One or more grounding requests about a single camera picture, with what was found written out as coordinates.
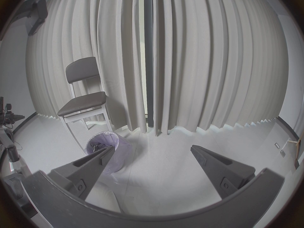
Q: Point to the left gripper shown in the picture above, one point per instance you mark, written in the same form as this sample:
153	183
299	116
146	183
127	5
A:
9	118

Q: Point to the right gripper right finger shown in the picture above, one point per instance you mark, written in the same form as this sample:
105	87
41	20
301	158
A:
225	174

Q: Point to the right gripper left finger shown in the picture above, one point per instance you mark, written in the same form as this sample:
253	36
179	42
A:
83	174

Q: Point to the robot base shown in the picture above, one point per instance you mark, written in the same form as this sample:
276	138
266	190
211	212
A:
15	186

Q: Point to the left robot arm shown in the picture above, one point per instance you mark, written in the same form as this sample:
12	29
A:
16	160

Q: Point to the crumpled black plastic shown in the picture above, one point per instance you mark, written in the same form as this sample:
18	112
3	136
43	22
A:
97	148

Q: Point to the white trash bin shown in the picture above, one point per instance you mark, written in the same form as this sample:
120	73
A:
121	155

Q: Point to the grey padded white chair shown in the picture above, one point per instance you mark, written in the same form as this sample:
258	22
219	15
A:
83	103

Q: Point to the white curtain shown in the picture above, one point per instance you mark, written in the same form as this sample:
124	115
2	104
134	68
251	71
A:
213	56
114	56

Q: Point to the window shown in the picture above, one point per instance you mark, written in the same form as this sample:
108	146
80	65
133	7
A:
149	56

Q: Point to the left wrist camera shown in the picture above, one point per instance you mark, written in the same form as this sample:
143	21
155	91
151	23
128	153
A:
8	107

